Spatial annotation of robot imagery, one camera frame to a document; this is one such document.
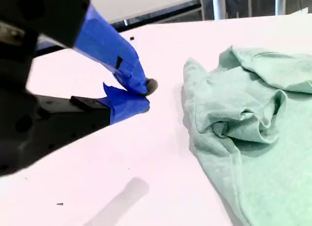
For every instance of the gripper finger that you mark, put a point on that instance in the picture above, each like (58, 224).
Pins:
(107, 47)
(126, 104)

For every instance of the pale green T-shirt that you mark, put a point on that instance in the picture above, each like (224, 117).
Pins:
(256, 138)

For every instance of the white board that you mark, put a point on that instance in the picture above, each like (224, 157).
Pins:
(146, 4)

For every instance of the metal leg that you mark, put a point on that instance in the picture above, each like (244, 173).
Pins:
(218, 5)
(280, 2)

